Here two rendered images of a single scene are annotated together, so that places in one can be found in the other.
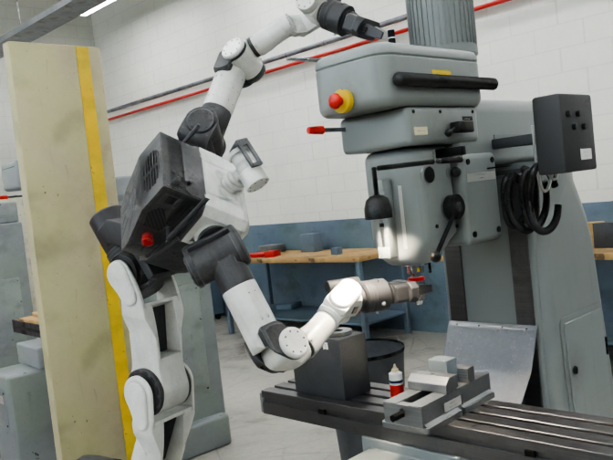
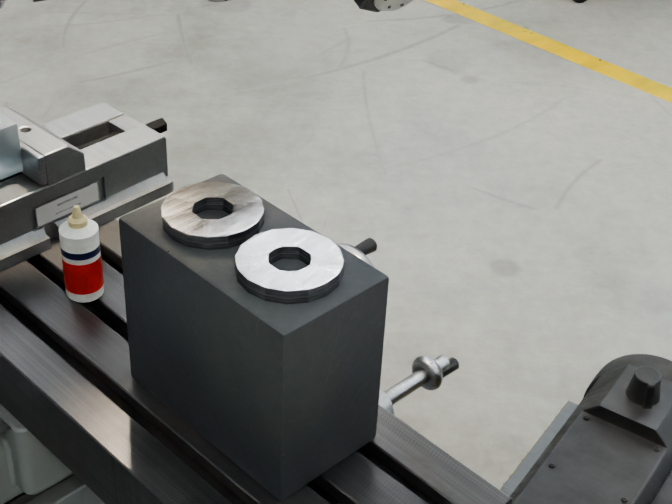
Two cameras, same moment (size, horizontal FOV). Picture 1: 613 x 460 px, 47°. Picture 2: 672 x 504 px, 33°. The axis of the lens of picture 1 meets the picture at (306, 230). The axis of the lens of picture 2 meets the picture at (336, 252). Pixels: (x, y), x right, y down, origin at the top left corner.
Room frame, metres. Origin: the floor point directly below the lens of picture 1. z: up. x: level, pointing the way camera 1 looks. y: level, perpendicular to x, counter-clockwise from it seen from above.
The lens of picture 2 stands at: (3.04, 0.02, 1.65)
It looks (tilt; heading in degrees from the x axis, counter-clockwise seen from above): 35 degrees down; 178
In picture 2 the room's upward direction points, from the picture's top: 3 degrees clockwise
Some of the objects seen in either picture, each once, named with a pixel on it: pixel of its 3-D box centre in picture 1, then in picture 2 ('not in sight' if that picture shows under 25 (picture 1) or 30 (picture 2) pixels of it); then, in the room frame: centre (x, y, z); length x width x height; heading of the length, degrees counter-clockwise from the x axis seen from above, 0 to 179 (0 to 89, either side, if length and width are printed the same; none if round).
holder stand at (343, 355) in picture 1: (329, 360); (250, 324); (2.23, -0.03, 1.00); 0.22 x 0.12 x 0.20; 44
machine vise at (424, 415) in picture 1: (439, 391); (14, 178); (1.92, -0.31, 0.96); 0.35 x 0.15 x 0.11; 136
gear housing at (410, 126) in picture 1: (410, 130); not in sight; (2.01, -0.32, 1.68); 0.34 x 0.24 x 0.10; 134
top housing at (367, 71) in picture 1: (400, 84); not in sight; (2.00, -0.30, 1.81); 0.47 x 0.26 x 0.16; 134
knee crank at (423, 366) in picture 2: not in sight; (409, 384); (1.72, 0.18, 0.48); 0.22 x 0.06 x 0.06; 134
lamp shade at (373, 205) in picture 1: (378, 206); not in sight; (1.82, -0.19, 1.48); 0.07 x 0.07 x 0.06
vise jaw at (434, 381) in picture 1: (431, 381); (30, 143); (1.90, -0.30, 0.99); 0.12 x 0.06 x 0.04; 46
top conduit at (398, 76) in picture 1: (448, 81); not in sight; (1.91, -0.42, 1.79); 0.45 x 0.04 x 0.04; 134
